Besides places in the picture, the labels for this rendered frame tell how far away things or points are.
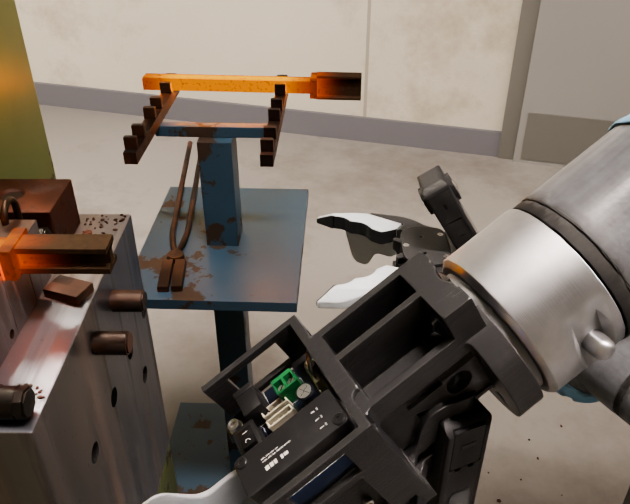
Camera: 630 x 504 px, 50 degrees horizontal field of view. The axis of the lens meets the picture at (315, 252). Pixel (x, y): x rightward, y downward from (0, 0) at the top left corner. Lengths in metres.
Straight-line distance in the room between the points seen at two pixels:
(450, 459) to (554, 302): 0.09
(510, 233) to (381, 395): 0.09
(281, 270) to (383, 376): 0.94
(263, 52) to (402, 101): 0.69
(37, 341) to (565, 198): 0.58
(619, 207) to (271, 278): 0.94
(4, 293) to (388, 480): 0.53
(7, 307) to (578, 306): 0.58
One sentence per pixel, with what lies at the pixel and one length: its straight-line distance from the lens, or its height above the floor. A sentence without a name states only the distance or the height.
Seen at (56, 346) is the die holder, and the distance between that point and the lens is 0.75.
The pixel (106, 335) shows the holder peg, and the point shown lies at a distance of 0.79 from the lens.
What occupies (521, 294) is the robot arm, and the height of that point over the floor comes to 1.21.
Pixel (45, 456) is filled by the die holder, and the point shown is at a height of 0.87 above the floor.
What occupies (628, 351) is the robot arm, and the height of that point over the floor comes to 0.92.
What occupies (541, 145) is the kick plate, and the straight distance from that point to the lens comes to 3.23.
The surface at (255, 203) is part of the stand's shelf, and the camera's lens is 1.43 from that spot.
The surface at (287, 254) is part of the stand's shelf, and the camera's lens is 1.26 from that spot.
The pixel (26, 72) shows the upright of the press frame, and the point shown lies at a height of 1.03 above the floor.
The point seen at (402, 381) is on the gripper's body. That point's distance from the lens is 0.28.
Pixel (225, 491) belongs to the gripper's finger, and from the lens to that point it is 0.33.
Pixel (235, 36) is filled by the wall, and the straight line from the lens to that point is 3.38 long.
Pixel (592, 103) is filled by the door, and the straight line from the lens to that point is 3.17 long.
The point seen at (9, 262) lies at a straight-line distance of 0.73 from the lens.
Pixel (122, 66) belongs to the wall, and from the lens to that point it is 3.71.
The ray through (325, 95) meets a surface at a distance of 1.29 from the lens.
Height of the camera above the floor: 1.38
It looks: 34 degrees down
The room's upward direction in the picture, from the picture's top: straight up
